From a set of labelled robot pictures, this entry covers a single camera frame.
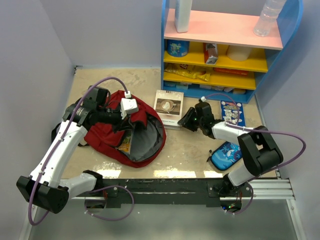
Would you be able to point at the red flat box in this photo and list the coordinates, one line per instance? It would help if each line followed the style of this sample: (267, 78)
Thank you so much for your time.
(231, 71)

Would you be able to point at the blue pencil case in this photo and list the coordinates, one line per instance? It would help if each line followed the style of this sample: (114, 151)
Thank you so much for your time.
(225, 156)

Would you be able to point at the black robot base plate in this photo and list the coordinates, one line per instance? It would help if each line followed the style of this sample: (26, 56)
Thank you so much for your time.
(172, 191)

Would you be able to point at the blue snack can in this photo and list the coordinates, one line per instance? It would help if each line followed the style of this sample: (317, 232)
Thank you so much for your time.
(177, 48)

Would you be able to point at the yellow chips bag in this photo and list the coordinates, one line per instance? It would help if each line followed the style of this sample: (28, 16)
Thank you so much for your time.
(189, 71)

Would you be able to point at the orange treehouse paperback book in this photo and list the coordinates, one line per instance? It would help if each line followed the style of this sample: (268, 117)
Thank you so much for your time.
(126, 143)

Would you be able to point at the white coffee photo notebook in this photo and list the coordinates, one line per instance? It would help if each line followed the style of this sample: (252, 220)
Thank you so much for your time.
(169, 106)

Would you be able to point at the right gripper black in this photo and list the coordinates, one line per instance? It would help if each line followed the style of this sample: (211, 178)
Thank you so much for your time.
(185, 121)

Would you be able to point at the orange silver snack packet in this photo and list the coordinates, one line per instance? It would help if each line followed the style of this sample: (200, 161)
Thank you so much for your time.
(210, 51)

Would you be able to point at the blue comic paperback book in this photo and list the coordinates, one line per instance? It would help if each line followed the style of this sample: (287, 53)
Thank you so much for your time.
(234, 113)

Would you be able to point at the blue yellow pink shelf unit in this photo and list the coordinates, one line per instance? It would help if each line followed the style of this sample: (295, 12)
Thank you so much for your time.
(225, 29)

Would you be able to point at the clear plastic water bottle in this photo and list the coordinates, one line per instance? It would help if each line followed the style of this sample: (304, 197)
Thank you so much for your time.
(268, 17)

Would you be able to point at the red backpack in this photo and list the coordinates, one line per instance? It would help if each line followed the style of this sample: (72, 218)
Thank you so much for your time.
(149, 135)

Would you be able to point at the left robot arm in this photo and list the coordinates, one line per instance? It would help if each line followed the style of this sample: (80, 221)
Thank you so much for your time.
(44, 187)

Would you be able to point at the white paper roll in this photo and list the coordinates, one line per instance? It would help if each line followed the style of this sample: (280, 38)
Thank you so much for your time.
(238, 53)

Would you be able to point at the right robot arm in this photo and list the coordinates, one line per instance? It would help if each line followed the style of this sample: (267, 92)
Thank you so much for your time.
(259, 150)

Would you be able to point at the white carton on shelf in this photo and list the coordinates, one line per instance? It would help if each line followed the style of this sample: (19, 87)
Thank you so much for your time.
(182, 15)

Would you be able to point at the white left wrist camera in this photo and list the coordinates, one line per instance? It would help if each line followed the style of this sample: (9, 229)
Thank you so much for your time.
(128, 105)

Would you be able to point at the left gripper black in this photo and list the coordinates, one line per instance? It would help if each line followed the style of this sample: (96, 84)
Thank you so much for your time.
(120, 125)

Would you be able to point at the aluminium rail frame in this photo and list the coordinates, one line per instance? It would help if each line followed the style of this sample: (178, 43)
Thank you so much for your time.
(121, 111)

